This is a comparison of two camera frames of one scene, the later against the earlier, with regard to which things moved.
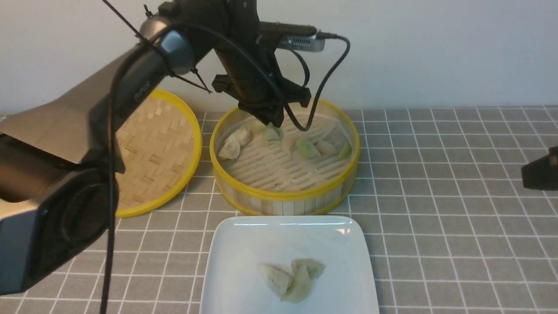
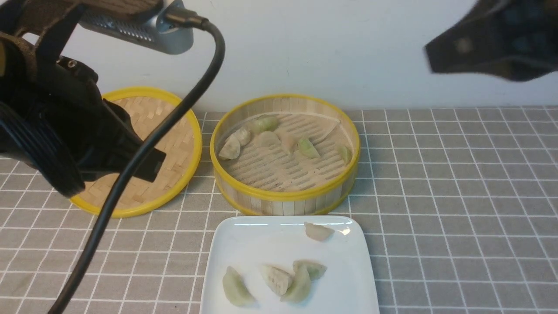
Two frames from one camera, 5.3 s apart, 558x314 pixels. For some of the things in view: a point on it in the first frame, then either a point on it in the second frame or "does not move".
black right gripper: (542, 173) to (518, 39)
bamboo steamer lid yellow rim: (161, 142) does not move
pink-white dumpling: (327, 148) to (318, 233)
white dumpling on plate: (278, 279) does not move
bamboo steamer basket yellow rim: (283, 171) does not move
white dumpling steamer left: (242, 137) does not move
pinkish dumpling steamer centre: (290, 141) does not move
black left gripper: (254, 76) to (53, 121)
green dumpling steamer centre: (307, 149) does not move
